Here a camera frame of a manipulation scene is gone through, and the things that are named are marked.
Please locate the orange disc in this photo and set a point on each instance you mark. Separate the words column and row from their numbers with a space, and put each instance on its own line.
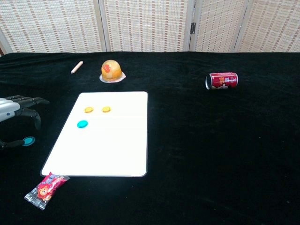
column 89, row 109
column 106, row 109

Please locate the bamboo folding screen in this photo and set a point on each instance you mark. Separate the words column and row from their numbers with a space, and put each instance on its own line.
column 145, row 23

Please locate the red snack packet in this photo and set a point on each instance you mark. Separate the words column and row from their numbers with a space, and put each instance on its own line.
column 45, row 191

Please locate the small wooden stick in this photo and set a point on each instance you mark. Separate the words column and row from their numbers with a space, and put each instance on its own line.
column 77, row 67

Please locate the red drink can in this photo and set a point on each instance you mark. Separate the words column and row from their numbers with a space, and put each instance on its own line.
column 223, row 80

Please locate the white rectangular board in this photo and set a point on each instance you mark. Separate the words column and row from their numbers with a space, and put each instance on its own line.
column 105, row 145

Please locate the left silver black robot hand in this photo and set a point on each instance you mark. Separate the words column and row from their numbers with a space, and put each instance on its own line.
column 9, row 109

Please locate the cyan disc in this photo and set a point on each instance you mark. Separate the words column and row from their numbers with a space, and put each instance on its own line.
column 30, row 141
column 82, row 124

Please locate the black tablecloth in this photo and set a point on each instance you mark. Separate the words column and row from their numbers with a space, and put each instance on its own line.
column 199, row 140

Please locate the black screen hinge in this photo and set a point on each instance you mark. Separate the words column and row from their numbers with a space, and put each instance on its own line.
column 192, row 28

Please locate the orange fruit jelly cup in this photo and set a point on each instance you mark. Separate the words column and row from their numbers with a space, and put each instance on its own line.
column 111, row 71

